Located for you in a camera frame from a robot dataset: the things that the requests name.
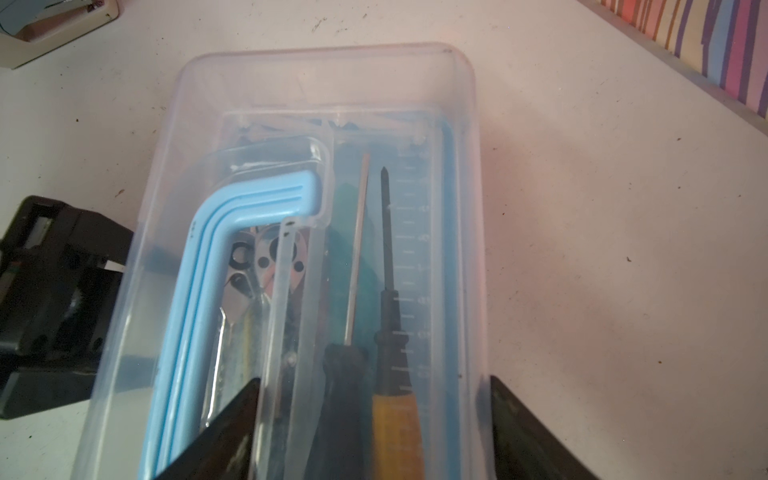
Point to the small yellow handle screwdriver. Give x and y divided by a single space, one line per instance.
396 432

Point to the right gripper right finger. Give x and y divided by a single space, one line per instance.
524 448

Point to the screwdriver black orange handle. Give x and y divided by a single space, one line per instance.
337 451

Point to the ratchet wrench dark handle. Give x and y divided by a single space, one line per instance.
279 263

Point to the small yellow black utility knife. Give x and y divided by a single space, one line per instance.
237 349

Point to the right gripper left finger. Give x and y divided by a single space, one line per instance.
223 450

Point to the light blue plastic tool box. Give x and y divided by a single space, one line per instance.
312 228

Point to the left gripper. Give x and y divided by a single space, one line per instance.
57 299

